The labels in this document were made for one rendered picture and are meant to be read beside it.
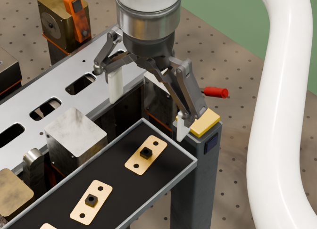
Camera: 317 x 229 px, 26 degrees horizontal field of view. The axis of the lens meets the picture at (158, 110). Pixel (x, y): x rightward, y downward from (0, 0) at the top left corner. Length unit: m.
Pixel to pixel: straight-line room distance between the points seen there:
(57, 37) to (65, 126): 0.41
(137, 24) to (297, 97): 0.24
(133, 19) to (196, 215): 0.67
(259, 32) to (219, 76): 1.18
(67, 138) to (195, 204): 0.31
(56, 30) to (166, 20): 0.78
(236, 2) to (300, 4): 2.39
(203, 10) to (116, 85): 2.10
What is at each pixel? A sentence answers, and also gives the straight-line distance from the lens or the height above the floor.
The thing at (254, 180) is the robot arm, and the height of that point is 1.50.
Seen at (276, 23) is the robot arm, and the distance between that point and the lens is 0.88.
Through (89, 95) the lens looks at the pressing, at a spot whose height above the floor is 1.00.
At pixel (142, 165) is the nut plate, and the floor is 1.16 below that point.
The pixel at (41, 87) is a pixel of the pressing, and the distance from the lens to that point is 1.56.
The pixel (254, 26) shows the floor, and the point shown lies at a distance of 3.16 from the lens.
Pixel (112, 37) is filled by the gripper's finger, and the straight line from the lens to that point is 1.04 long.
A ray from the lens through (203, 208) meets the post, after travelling 1.50.
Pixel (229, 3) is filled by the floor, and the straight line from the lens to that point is 3.26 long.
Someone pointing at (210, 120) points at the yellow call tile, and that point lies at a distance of 1.27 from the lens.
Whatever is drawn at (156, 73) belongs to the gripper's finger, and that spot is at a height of 1.41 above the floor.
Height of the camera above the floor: 2.15
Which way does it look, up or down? 50 degrees down
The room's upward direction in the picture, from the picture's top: straight up
